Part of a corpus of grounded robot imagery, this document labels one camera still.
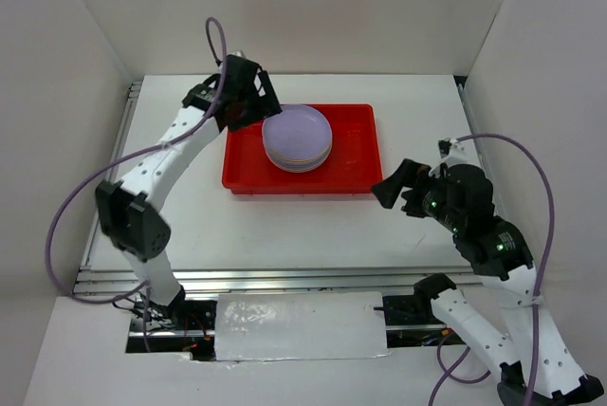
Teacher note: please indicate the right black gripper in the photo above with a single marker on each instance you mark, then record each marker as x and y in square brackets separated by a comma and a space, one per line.
[408, 172]

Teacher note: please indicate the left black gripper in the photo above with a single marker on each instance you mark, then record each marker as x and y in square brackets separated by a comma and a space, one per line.
[264, 107]

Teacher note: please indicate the purple plate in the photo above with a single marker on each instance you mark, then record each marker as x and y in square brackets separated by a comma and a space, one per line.
[299, 131]
[297, 167]

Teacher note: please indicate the orange plate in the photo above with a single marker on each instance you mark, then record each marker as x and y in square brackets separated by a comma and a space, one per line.
[298, 162]

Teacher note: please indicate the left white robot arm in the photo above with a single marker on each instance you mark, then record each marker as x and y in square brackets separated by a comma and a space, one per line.
[129, 208]

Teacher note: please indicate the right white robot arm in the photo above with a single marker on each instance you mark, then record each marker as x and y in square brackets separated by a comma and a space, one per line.
[530, 361]

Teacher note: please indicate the red plastic bin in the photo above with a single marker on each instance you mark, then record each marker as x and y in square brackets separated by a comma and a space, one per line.
[352, 167]

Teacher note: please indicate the white foil cover panel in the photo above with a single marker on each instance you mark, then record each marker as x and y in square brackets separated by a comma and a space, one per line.
[307, 326]

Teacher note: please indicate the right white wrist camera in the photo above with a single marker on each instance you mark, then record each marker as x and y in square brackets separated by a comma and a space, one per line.
[452, 152]

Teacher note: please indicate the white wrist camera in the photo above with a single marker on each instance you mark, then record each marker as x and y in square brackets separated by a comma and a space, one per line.
[239, 54]
[452, 152]

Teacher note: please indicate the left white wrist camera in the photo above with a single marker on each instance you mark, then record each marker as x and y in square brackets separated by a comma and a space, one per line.
[239, 54]

